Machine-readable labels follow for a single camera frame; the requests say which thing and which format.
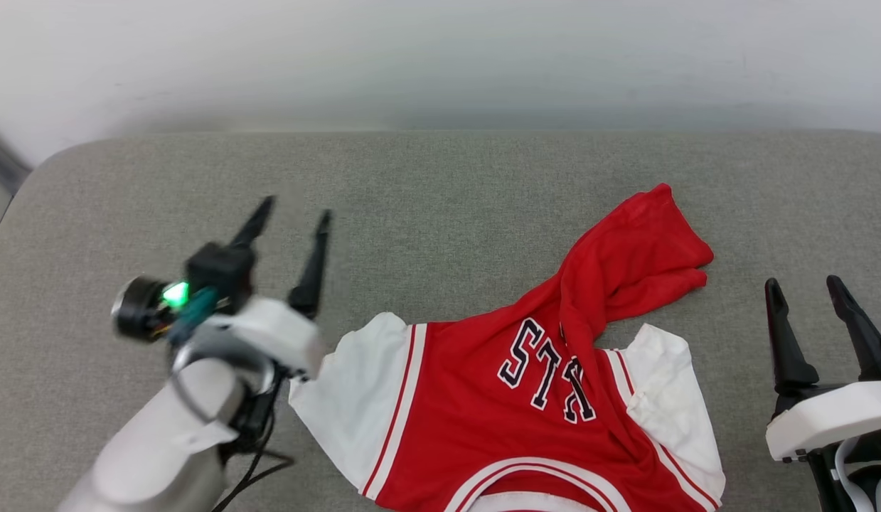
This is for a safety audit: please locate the grey fabric sofa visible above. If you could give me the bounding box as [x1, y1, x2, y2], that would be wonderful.
[0, 130, 881, 512]

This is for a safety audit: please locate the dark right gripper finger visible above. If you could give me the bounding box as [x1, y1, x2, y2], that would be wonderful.
[826, 274, 881, 385]
[764, 277, 820, 397]

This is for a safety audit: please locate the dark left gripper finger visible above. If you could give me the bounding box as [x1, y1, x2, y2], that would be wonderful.
[289, 209, 333, 321]
[230, 195, 277, 250]

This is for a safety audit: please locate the teal camera cable plug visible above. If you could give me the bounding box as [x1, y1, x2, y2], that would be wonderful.
[171, 287, 219, 343]

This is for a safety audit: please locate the red and white jersey shirt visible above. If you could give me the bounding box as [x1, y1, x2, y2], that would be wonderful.
[289, 183, 727, 512]

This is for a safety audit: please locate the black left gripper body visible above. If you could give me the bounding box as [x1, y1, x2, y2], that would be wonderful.
[111, 275, 193, 343]

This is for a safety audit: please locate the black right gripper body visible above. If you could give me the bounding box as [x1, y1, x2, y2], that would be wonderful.
[806, 435, 881, 512]

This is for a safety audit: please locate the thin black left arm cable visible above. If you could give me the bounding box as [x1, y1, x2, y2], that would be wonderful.
[211, 370, 297, 512]

